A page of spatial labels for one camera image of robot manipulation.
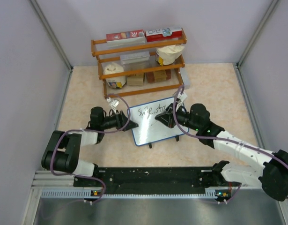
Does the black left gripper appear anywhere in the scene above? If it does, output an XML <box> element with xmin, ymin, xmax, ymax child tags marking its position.
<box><xmin>100</xmin><ymin>110</ymin><xmax>138</xmax><ymax>132</ymax></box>

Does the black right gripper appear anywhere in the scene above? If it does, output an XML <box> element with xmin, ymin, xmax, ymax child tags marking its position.
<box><xmin>155</xmin><ymin>102</ymin><xmax>200</xmax><ymax>132</ymax></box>

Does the blue framed whiteboard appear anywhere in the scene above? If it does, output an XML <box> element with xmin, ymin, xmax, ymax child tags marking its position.
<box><xmin>130</xmin><ymin>97</ymin><xmax>184</xmax><ymax>146</ymax></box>

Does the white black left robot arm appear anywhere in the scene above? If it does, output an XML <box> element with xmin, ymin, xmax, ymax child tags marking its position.
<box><xmin>41</xmin><ymin>106</ymin><xmax>139</xmax><ymax>186</ymax></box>

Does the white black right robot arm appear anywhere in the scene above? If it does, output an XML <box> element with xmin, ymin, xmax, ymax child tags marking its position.
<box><xmin>155</xmin><ymin>104</ymin><xmax>288</xmax><ymax>202</ymax></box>

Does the metal whiteboard stand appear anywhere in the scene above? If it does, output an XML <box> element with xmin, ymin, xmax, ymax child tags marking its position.
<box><xmin>148</xmin><ymin>135</ymin><xmax>180</xmax><ymax>149</ymax></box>

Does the white bag lower shelf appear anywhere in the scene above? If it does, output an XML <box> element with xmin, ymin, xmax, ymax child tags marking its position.
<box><xmin>103</xmin><ymin>62</ymin><xmax>127</xmax><ymax>90</ymax></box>

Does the beige sponge stack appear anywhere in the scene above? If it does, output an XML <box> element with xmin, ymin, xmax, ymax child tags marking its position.
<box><xmin>126</xmin><ymin>73</ymin><xmax>144</xmax><ymax>86</ymax></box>

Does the brown sponge stack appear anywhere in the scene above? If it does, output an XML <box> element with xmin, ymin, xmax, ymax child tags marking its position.
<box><xmin>146</xmin><ymin>70</ymin><xmax>171</xmax><ymax>83</ymax></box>

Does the grey block beside rack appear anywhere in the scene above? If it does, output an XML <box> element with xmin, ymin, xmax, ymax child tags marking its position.
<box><xmin>180</xmin><ymin>67</ymin><xmax>191</xmax><ymax>90</ymax></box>

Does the orange wooden shelf rack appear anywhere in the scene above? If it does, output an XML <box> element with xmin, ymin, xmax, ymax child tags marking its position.
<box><xmin>91</xmin><ymin>32</ymin><xmax>187</xmax><ymax>98</ymax></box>

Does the cream bag upper shelf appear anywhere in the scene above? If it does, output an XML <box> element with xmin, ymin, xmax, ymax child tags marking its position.
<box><xmin>155</xmin><ymin>45</ymin><xmax>185</xmax><ymax>66</ymax></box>

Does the silver metal box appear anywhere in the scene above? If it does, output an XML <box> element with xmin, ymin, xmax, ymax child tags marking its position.
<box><xmin>120</xmin><ymin>51</ymin><xmax>150</xmax><ymax>65</ymax></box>

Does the red white wrap box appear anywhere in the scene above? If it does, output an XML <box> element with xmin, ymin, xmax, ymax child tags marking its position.
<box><xmin>145</xmin><ymin>27</ymin><xmax>183</xmax><ymax>42</ymax></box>

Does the red foil wrap box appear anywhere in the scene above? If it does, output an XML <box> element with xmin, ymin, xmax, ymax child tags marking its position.
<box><xmin>106</xmin><ymin>30</ymin><xmax>146</xmax><ymax>47</ymax></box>

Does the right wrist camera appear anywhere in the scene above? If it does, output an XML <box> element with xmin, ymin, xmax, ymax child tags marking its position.
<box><xmin>172</xmin><ymin>91</ymin><xmax>187</xmax><ymax>111</ymax></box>

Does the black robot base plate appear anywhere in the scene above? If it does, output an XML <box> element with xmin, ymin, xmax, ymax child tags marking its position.
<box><xmin>73</xmin><ymin>166</ymin><xmax>229</xmax><ymax>195</ymax></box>

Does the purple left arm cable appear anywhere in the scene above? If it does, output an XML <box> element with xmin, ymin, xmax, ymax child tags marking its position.
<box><xmin>50</xmin><ymin>93</ymin><xmax>130</xmax><ymax>204</ymax></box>

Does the grey slotted cable duct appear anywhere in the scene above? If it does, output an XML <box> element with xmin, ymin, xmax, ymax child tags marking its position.
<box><xmin>41</xmin><ymin>188</ymin><xmax>231</xmax><ymax>199</ymax></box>

